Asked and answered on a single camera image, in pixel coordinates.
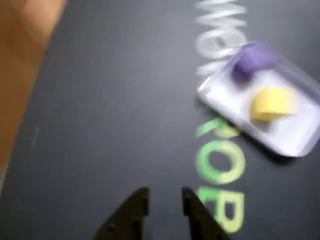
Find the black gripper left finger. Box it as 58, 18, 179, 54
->
93, 187, 151, 240

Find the yellow cube block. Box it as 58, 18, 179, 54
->
249, 87, 298, 123

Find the dark mat with WOWROBO print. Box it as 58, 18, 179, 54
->
0, 0, 320, 240

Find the purple cube block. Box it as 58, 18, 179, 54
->
231, 42, 280, 86

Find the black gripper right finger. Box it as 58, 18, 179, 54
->
181, 186, 232, 240

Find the white rounded rectangular tray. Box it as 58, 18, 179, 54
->
197, 42, 320, 158

